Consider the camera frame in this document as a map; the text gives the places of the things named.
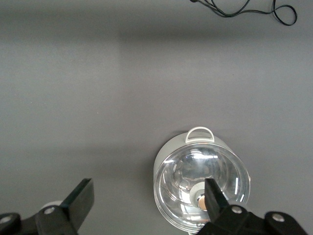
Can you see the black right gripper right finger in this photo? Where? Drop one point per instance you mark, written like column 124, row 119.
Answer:
column 220, row 215

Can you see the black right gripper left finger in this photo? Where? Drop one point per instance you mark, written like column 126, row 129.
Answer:
column 73, row 210

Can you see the glass lid with grey knob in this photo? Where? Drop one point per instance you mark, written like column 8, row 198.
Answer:
column 185, row 171

